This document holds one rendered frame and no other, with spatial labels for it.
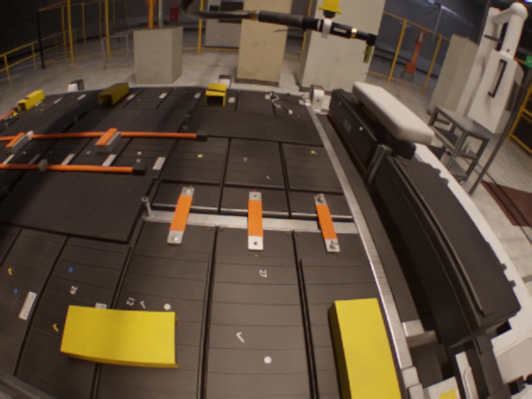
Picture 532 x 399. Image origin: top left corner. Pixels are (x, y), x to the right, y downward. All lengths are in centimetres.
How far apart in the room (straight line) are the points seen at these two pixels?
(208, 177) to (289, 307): 33
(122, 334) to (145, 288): 9
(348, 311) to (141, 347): 28
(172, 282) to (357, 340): 28
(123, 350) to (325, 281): 31
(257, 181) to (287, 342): 35
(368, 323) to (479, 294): 18
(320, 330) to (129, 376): 27
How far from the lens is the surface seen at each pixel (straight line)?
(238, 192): 56
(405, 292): 51
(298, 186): 58
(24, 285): 52
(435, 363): 79
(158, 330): 35
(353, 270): 46
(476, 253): 52
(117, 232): 49
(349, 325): 37
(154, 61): 486
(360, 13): 496
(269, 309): 38
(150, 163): 65
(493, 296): 48
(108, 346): 36
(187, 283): 40
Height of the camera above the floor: 135
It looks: 41 degrees down
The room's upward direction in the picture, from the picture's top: 9 degrees clockwise
